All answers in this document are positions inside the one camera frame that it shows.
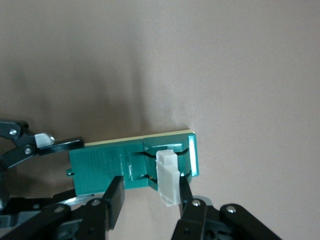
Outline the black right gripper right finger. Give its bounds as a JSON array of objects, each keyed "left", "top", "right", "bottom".
[{"left": 172, "top": 174, "right": 283, "bottom": 240}]

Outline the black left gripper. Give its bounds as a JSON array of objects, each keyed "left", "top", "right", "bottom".
[{"left": 0, "top": 121, "right": 85, "bottom": 227}]

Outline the green load switch white handle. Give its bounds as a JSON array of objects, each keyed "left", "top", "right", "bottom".
[{"left": 66, "top": 128, "right": 201, "bottom": 208}]

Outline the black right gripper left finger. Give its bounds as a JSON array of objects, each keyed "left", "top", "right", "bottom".
[{"left": 4, "top": 176, "right": 125, "bottom": 240}]

